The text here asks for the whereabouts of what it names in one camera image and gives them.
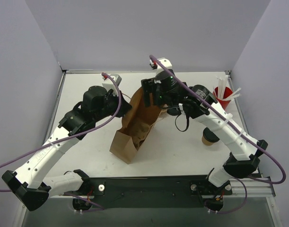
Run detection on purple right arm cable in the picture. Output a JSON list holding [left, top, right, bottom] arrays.
[[149, 54, 287, 214]]

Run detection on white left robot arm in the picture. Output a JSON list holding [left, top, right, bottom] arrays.
[[2, 84, 131, 211]]

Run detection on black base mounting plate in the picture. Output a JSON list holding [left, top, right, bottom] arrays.
[[71, 175, 232, 211]]

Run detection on red plastic cup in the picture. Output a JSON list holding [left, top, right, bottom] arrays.
[[213, 87, 233, 110]]

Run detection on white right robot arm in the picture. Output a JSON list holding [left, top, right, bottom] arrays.
[[141, 71, 268, 187]]

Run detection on black plastic cup lid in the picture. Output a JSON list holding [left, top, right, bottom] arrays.
[[203, 128, 217, 137]]

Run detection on brown paper bag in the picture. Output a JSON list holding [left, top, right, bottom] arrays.
[[110, 88, 166, 164]]

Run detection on brown paper coffee cup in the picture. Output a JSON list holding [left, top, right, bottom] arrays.
[[201, 134, 219, 146]]

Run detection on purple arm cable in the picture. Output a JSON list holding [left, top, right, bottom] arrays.
[[0, 72, 123, 211], [149, 54, 287, 214]]

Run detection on white wrapped straws bundle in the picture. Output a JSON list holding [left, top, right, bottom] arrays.
[[214, 74, 241, 101]]

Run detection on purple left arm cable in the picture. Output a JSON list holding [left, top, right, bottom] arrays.
[[0, 72, 123, 211]]

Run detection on stack of black lids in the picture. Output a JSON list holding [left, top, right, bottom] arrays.
[[167, 108, 181, 116]]

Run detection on aluminium rail frame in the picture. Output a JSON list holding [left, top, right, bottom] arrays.
[[193, 178, 276, 198]]

